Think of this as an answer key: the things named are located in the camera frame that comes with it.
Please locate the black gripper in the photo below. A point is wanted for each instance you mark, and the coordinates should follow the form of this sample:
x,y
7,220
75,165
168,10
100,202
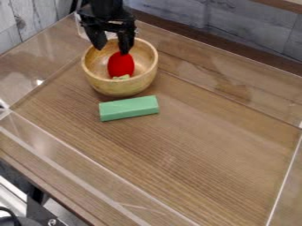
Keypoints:
x,y
120,22

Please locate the wooden bowl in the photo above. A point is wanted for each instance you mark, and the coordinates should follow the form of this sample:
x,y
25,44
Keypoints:
x,y
120,87

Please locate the red strawberry toy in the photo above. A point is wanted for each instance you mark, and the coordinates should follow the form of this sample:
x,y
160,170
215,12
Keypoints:
x,y
120,65

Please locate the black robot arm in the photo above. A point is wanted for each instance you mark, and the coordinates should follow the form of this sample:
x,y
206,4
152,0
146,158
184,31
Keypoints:
x,y
104,7

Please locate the green rectangular block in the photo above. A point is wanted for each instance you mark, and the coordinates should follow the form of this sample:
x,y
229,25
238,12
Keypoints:
x,y
132,107

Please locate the clear acrylic corner bracket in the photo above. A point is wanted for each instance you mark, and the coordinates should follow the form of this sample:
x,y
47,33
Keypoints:
x,y
82,31

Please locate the black metal table bracket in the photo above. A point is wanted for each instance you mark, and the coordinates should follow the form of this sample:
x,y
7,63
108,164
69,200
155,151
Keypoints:
x,y
37,213

